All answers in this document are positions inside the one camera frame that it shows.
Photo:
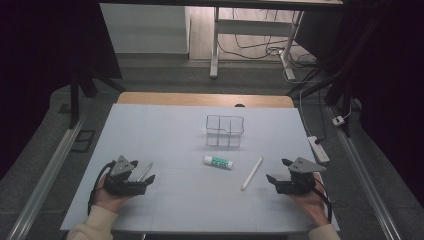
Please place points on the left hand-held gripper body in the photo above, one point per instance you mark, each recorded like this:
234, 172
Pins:
125, 186

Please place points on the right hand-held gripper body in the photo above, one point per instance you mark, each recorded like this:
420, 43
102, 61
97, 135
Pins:
296, 185

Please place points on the silver pen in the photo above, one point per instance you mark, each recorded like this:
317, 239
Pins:
145, 171

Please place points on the white pen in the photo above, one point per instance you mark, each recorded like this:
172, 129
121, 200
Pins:
252, 173

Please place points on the white and green glue stick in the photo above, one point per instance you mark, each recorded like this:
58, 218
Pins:
219, 162

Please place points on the clear plastic organizer box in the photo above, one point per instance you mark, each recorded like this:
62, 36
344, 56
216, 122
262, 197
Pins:
225, 130

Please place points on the person's left hand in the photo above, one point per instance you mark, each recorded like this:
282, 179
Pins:
108, 200

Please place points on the person's right hand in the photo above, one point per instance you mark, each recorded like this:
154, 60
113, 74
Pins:
311, 206

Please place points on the white power strip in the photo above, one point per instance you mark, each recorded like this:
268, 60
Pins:
319, 150

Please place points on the black plug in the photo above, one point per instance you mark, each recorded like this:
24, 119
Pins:
318, 141

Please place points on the white table mat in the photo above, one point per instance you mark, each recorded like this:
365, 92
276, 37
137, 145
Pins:
186, 206

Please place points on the small white adapter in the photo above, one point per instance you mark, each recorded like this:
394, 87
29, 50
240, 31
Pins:
338, 120

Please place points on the wooden table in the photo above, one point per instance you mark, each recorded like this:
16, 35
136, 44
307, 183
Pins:
186, 99

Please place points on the black metal stand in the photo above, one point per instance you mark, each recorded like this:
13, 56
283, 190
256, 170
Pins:
75, 100
340, 83

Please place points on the dark curtain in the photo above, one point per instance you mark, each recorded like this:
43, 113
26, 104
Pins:
396, 93
36, 60

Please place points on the white cabinet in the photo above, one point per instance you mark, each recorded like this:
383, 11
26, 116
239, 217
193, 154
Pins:
146, 30

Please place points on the aluminium rail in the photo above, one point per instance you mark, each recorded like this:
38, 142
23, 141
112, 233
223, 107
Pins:
46, 180
366, 180

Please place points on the white desk frame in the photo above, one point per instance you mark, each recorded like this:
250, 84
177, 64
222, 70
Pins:
250, 27

